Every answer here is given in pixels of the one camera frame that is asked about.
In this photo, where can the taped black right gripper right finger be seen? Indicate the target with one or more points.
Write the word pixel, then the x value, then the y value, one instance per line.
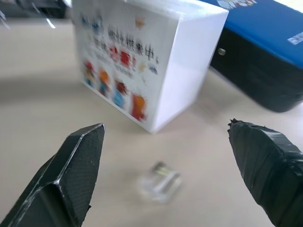
pixel 267 165

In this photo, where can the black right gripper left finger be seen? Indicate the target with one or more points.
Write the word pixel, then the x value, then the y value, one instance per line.
pixel 71 175

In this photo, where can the white cartoon printed box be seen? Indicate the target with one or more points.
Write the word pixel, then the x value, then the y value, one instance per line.
pixel 184 71

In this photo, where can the clear acrylic block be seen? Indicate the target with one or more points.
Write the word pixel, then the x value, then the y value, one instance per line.
pixel 161 186

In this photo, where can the blue and black case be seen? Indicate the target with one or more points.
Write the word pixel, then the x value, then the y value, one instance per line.
pixel 265 54

